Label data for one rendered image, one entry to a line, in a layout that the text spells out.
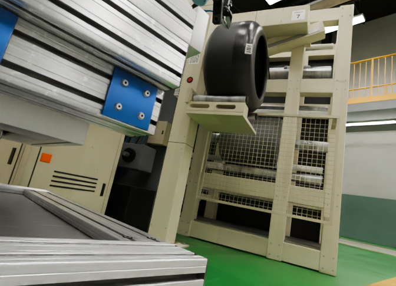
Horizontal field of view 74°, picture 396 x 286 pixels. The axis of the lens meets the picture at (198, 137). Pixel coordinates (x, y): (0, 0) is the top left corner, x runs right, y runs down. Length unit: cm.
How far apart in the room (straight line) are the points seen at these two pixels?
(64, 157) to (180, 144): 67
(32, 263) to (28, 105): 30
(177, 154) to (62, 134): 119
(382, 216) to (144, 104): 998
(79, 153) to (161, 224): 62
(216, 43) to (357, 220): 933
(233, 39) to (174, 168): 84
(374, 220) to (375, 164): 179
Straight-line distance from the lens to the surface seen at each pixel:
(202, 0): 126
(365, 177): 1052
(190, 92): 162
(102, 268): 31
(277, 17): 221
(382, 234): 1026
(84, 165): 151
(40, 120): 51
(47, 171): 138
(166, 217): 163
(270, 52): 227
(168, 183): 164
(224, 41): 160
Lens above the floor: 31
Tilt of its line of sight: 13 degrees up
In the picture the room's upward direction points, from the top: 11 degrees clockwise
